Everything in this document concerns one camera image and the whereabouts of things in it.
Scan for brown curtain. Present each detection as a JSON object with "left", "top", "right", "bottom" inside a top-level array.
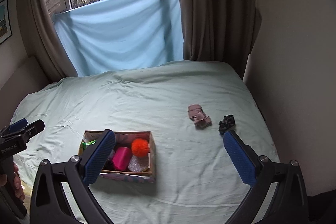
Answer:
[
  {"left": 173, "top": 0, "right": 263, "bottom": 81},
  {"left": 16, "top": 0, "right": 79, "bottom": 79}
]

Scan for round silver glitter pad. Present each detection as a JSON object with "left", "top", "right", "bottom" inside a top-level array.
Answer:
[{"left": 127, "top": 155, "right": 149, "bottom": 173}]

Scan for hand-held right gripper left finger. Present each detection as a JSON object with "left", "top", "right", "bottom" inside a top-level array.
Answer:
[{"left": 29, "top": 129, "right": 116, "bottom": 224}]

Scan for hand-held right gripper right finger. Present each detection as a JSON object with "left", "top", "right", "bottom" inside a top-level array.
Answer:
[{"left": 223, "top": 130, "right": 309, "bottom": 224}]

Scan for pink zip case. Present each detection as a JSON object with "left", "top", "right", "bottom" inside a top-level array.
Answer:
[{"left": 112, "top": 147, "right": 132, "bottom": 172}]

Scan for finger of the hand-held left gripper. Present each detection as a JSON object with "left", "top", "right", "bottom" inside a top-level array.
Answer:
[
  {"left": 0, "top": 118, "right": 28, "bottom": 135},
  {"left": 0, "top": 119, "right": 45, "bottom": 145}
]

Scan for pink-grey folded socks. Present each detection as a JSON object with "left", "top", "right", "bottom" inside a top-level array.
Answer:
[{"left": 187, "top": 104, "right": 213, "bottom": 131}]

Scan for green wipes packet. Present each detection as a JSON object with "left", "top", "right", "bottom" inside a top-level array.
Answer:
[{"left": 81, "top": 138, "right": 100, "bottom": 151}]

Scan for pale green bed sheet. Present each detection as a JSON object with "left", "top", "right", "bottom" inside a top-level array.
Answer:
[{"left": 7, "top": 60, "right": 280, "bottom": 224}]

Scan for white headboard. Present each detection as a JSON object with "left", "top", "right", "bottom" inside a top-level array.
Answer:
[{"left": 0, "top": 56, "right": 51, "bottom": 107}]

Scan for dark patterned scrunchie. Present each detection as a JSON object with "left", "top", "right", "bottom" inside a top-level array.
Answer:
[{"left": 218, "top": 114, "right": 236, "bottom": 135}]

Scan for person's left hand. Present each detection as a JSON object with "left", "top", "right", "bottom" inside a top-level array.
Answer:
[{"left": 0, "top": 162, "right": 26, "bottom": 204}]

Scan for yellow patterned cloth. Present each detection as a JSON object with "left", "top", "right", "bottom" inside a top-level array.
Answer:
[{"left": 20, "top": 180, "right": 34, "bottom": 198}]

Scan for framed wall poster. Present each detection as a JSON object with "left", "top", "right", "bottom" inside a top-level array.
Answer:
[{"left": 0, "top": 0, "right": 12, "bottom": 45}]

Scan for patterned cardboard box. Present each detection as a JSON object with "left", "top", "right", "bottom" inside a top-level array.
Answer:
[{"left": 77, "top": 130, "right": 156, "bottom": 184}]

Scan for orange fluffy pompom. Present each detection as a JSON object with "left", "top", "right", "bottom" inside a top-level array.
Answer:
[{"left": 131, "top": 138, "right": 150, "bottom": 159}]

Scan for light blue hanging sheet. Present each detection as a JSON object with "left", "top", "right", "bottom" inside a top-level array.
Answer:
[{"left": 53, "top": 0, "right": 184, "bottom": 77}]

